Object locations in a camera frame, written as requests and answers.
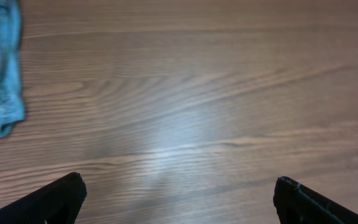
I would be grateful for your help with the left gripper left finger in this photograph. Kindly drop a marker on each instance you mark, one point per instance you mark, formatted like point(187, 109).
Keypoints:
point(56, 203)

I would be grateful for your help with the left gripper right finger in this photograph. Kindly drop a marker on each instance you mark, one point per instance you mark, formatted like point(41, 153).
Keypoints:
point(297, 204)

